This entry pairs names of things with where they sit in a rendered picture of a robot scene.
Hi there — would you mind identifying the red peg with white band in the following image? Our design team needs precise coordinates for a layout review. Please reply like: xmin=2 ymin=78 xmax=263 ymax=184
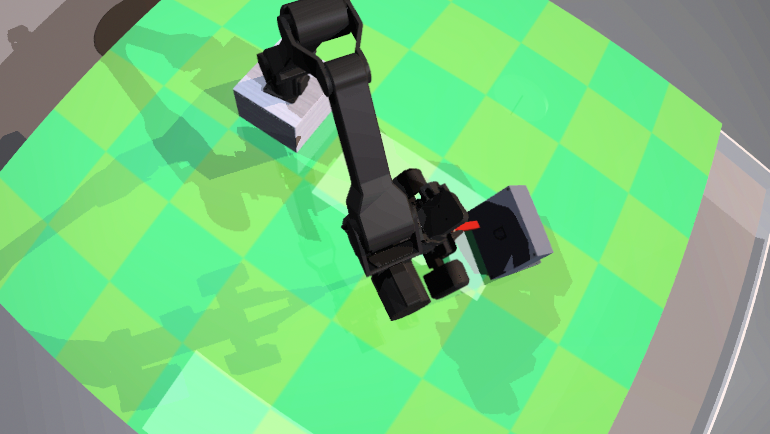
xmin=450 ymin=221 xmax=479 ymax=233

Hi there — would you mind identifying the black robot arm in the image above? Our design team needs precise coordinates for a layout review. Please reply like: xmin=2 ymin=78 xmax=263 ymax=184
xmin=257 ymin=0 xmax=469 ymax=321

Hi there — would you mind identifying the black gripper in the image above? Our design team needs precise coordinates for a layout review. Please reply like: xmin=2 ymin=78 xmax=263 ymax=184
xmin=392 ymin=168 xmax=469 ymax=300

